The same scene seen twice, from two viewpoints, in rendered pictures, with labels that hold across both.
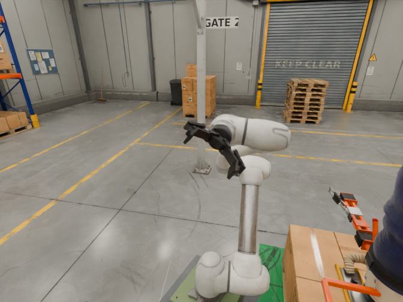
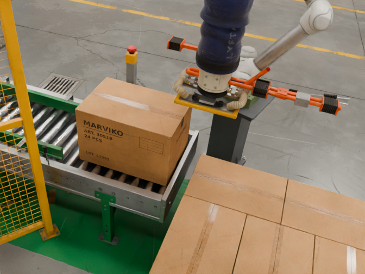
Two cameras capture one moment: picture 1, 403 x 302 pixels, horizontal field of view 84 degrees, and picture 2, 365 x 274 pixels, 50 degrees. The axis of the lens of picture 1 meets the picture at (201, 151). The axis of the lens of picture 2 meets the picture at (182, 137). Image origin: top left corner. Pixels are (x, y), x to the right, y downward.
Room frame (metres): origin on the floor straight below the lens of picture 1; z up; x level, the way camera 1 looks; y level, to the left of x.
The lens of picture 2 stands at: (0.39, -2.56, 2.34)
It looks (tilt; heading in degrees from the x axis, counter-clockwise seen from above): 40 degrees down; 88
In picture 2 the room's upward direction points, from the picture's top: 7 degrees clockwise
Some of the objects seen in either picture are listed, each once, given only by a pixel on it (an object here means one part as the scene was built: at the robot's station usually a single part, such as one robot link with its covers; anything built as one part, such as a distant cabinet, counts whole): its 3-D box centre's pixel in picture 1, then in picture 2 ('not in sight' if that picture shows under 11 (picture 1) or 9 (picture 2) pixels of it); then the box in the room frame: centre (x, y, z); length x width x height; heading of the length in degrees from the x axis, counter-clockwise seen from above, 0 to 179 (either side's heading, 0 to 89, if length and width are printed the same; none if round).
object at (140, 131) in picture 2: not in sight; (135, 130); (0.17, -0.63, 0.75); 0.60 x 0.40 x 0.40; 164
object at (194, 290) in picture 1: (207, 290); not in sight; (0.85, -0.03, 0.86); 0.22 x 0.18 x 0.06; 144
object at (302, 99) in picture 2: (353, 213); (302, 99); (1.04, -0.88, 1.26); 0.07 x 0.07 x 0.04; 75
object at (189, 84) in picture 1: (200, 90); not in sight; (8.36, 0.06, 0.87); 1.21 x 1.02 x 1.74; 168
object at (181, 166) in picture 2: not in sight; (181, 164); (0.48, -0.73, 0.58); 0.70 x 0.03 x 0.06; 74
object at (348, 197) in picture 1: (348, 199); (329, 105); (1.17, -0.92, 1.27); 0.08 x 0.07 x 0.05; 165
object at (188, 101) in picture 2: not in sight; (207, 102); (0.57, -0.85, 1.17); 0.34 x 0.10 x 0.05; 165
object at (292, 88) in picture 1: (303, 99); not in sight; (7.70, -3.48, 0.65); 1.29 x 1.10 x 1.31; 168
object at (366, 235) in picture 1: (369, 240); (260, 88); (0.83, -0.83, 1.27); 0.10 x 0.08 x 0.06; 75
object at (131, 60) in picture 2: not in sight; (131, 110); (0.06, -0.10, 0.50); 0.07 x 0.07 x 1.00; 74
